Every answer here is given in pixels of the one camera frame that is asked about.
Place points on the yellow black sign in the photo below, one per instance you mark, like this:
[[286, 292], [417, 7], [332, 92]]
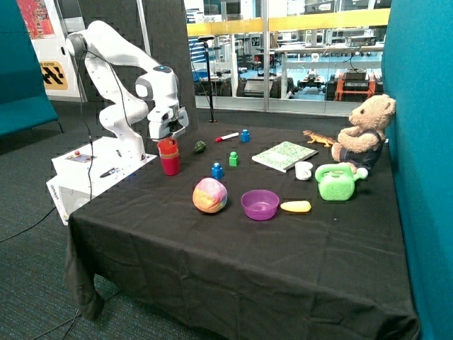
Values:
[[53, 76]]

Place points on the green toy block center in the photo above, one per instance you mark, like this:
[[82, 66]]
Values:
[[233, 159]]

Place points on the red wall poster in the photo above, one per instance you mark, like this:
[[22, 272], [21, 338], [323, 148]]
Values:
[[36, 19]]

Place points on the orange toy lizard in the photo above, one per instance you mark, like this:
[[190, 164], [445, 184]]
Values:
[[315, 137]]

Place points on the yellow toy corn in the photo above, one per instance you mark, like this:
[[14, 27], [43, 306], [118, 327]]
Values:
[[299, 206]]

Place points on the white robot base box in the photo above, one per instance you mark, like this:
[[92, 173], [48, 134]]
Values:
[[88, 171]]

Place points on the rainbow plush ball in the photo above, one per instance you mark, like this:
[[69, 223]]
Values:
[[210, 195]]

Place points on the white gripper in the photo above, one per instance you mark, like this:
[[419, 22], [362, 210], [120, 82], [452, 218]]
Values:
[[167, 122]]

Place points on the brown teddy bear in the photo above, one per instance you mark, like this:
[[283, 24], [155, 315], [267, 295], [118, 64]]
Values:
[[361, 144]]

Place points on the green plastic cup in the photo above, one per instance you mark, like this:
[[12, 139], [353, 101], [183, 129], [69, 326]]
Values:
[[169, 156]]

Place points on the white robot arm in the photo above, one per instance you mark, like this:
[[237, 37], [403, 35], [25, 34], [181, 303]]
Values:
[[137, 86]]

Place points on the dark green toy pepper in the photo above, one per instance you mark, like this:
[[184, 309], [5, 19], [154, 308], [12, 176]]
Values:
[[199, 147]]

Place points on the teal sofa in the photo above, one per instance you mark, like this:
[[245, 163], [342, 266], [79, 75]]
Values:
[[24, 102]]

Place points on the white ceramic mug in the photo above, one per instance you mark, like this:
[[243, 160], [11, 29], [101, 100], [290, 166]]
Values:
[[303, 170]]

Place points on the black tablecloth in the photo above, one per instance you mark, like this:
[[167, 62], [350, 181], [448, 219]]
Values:
[[336, 272]]

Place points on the blue toy block back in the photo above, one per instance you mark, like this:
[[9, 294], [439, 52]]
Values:
[[245, 136]]

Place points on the blue toy block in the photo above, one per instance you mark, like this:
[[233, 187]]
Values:
[[217, 171], [245, 136]]

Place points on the magenta plastic cup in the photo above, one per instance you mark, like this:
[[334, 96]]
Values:
[[171, 166]]

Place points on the red white marker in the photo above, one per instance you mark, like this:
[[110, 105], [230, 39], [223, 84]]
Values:
[[226, 137]]

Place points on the green toy watering can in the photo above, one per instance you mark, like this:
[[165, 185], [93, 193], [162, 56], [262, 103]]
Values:
[[336, 182]]

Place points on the teal partition wall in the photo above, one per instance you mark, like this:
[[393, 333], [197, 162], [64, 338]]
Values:
[[417, 68]]

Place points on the blue toy block front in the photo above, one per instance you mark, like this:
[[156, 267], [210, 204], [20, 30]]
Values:
[[217, 171]]

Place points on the green patterned notebook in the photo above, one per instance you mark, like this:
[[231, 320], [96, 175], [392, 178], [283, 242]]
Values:
[[284, 156]]

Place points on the purple plastic bowl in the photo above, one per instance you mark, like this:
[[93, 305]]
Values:
[[260, 204]]

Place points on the orange-red plastic cup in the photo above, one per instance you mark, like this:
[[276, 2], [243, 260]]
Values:
[[165, 146]]

